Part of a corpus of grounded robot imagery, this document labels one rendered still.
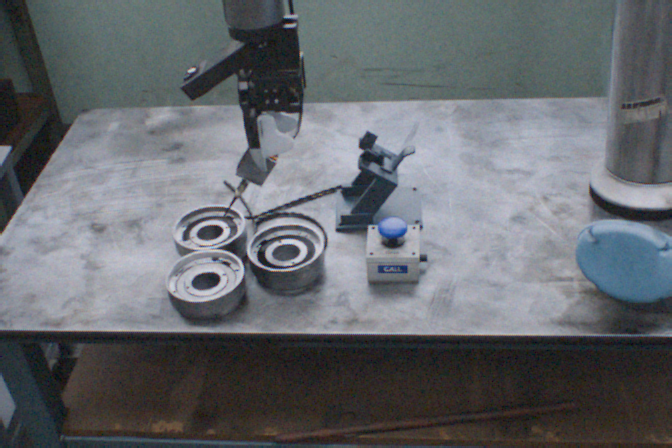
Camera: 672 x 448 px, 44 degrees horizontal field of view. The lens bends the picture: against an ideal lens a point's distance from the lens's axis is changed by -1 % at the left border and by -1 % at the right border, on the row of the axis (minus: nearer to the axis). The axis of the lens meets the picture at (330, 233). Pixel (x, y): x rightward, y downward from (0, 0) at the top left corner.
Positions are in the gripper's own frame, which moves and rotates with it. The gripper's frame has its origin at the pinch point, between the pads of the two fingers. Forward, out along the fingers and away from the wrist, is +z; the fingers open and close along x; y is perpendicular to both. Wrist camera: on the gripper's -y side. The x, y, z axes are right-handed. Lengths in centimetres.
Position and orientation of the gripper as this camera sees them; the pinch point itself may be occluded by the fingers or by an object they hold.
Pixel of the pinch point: (259, 157)
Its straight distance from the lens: 116.4
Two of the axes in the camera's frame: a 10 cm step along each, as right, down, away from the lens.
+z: 0.8, 7.9, 6.1
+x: 0.4, -6.1, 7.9
